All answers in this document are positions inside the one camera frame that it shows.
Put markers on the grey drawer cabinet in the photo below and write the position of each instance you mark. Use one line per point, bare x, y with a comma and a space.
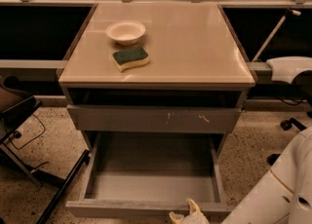
194, 60

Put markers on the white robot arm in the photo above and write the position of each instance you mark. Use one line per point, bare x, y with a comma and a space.
284, 194

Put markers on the black office chair base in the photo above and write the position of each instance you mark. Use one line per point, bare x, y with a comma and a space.
282, 130

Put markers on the grey drawer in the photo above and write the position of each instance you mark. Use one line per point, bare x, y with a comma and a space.
153, 119
140, 175

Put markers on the green yellow sponge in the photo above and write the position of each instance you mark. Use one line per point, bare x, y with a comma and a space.
130, 58

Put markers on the grey top drawer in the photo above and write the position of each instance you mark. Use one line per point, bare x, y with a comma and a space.
153, 119

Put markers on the white chair armrest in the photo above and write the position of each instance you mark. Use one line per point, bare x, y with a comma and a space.
286, 68

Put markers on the white bowl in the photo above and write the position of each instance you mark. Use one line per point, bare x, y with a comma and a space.
125, 32

